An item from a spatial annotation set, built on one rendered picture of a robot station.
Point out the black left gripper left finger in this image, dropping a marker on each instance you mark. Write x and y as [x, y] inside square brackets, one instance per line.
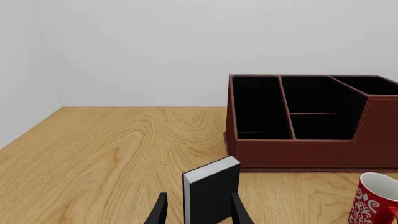
[159, 212]

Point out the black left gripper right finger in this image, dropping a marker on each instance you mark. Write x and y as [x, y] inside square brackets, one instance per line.
[241, 213]

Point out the black book with white pages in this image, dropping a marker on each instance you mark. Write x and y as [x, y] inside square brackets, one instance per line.
[211, 193]

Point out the red mug with white pattern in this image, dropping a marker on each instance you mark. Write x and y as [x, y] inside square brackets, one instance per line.
[370, 203]

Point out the red-brown desk caddy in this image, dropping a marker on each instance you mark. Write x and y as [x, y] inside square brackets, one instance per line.
[311, 154]

